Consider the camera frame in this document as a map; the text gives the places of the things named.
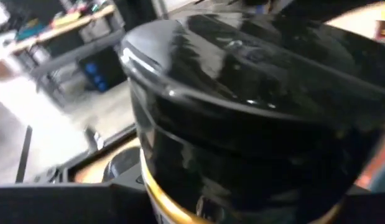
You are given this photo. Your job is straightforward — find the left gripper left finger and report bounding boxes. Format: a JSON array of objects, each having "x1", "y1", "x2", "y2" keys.
[{"x1": 0, "y1": 164, "x2": 155, "y2": 224}]

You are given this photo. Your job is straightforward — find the wooden workbench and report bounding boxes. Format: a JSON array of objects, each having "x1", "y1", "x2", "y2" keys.
[{"x1": 5, "y1": 2, "x2": 117, "y2": 57}]

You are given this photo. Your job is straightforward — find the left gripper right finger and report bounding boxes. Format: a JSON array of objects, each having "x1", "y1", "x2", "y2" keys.
[{"x1": 335, "y1": 186, "x2": 385, "y2": 224}]

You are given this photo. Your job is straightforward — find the black device blue lights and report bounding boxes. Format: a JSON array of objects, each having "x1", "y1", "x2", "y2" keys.
[{"x1": 77, "y1": 46, "x2": 129, "y2": 93}]

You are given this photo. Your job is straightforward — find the black rig frame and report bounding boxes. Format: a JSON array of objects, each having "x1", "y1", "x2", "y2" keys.
[{"x1": 14, "y1": 124, "x2": 139, "y2": 184}]

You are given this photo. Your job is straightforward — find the purple spice jar dark lid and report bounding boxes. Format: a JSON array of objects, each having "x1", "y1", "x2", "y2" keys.
[{"x1": 101, "y1": 146, "x2": 142, "y2": 183}]

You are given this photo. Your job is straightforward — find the orange spice jar black lid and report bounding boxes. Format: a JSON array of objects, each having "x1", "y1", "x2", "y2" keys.
[{"x1": 119, "y1": 12, "x2": 385, "y2": 224}]

